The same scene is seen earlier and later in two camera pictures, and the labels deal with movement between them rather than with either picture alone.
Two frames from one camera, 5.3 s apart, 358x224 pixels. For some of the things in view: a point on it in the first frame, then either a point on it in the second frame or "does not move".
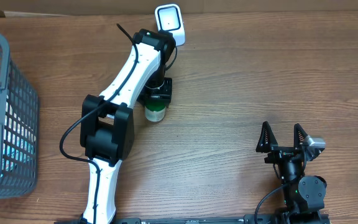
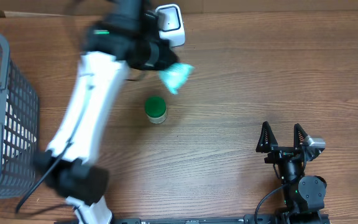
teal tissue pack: [14, 153] → [175, 75]
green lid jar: [155, 109] does not move
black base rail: [266, 218] does not move
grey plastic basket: [13, 170] does not move
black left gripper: [165, 95] → [165, 58]
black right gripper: [264, 147] does not move
